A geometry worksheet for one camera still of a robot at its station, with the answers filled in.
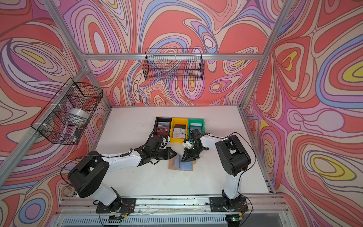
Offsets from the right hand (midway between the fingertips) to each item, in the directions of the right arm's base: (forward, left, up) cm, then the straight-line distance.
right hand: (185, 163), depth 88 cm
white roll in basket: (+13, +54, +34) cm, 65 cm away
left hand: (+3, +4, +7) cm, 8 cm away
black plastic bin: (+31, +15, +8) cm, 35 cm away
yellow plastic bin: (+29, +1, +7) cm, 30 cm away
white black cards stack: (+23, +3, +3) cm, 24 cm away
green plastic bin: (+29, -8, +4) cm, 30 cm away
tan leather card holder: (-1, +6, +5) cm, 8 cm away
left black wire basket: (+14, +63, +31) cm, 72 cm away
